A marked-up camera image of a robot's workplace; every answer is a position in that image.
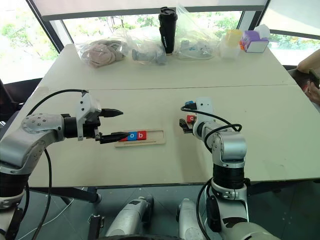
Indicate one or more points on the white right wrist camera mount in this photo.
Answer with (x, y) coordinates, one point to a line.
(204, 106)

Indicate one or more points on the white translucent container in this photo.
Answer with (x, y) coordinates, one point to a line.
(229, 51)

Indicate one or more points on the bagged grey plastic parts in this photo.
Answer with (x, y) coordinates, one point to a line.
(147, 50)

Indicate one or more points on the red letter block b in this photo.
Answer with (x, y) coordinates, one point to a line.
(141, 135)

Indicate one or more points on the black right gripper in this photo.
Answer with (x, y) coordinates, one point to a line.
(189, 127)

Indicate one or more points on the dark chair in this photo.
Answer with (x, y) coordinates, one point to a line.
(10, 100)

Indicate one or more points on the clear bag with white parts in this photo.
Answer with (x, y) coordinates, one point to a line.
(195, 40)

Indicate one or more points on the blue letter block o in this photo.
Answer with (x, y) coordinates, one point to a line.
(132, 136)

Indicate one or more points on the silver robot left leg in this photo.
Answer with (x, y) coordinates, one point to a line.
(130, 217)

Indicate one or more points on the bagged pink plush toy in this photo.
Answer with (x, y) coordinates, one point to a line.
(101, 53)

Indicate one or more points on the red letter block o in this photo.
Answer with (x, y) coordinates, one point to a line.
(191, 118)

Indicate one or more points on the person's hand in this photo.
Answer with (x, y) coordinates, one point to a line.
(314, 93)

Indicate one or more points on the red letter block r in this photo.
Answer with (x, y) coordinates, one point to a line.
(123, 138)

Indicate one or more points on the silver robot leg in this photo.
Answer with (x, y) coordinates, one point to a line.
(190, 220)
(130, 217)

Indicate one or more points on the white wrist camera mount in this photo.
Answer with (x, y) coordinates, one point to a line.
(86, 106)
(204, 106)

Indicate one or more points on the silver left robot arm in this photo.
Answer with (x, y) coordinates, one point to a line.
(30, 140)

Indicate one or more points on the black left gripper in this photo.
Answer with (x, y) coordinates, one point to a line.
(91, 127)

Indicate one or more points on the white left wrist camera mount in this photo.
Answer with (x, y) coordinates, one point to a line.
(86, 106)

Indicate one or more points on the purple tissue box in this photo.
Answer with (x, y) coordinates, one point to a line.
(253, 42)

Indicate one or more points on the black travel tumbler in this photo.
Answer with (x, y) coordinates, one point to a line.
(167, 30)

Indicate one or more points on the person's forearm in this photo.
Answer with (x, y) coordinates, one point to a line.
(308, 63)

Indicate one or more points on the yellow plastic cup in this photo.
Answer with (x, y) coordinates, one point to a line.
(234, 37)

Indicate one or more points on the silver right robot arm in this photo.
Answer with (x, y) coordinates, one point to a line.
(228, 150)

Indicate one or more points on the wooden letter tray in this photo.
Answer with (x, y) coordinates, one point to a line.
(155, 137)

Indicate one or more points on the silver robot right leg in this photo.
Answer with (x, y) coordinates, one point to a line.
(190, 220)

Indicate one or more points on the black table frame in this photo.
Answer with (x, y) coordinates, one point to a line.
(75, 193)

